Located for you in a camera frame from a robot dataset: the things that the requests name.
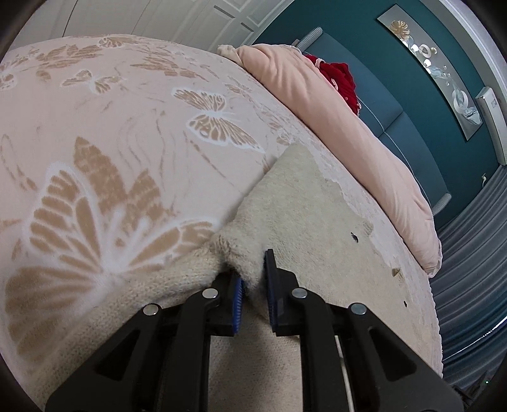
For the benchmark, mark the beige knit sweater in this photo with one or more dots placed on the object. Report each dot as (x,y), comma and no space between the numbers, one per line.
(317,222)

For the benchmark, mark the long framed wall art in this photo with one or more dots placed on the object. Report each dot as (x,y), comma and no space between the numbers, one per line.
(431,63)

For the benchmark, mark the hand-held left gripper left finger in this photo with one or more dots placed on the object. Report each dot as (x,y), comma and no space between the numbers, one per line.
(237,307)

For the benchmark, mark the pink duvet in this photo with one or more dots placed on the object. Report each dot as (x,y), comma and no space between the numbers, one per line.
(336,130)

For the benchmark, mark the pink butterfly print blanket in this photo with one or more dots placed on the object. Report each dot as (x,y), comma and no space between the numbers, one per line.
(119,119)

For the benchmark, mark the white wardrobe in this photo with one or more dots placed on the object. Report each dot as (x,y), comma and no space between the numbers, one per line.
(158,19)

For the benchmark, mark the white wall air conditioner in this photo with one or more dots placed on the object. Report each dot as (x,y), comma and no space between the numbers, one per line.
(493,122)

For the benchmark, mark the red cloth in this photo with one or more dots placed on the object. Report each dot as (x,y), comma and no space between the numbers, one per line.
(336,77)

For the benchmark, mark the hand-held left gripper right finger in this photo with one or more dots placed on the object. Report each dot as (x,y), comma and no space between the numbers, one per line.
(271,291)

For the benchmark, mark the grey curtain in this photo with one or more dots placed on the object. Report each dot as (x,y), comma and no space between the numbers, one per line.
(475,257)

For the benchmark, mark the blue padded headboard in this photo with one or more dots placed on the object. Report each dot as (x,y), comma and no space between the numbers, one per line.
(380,103)

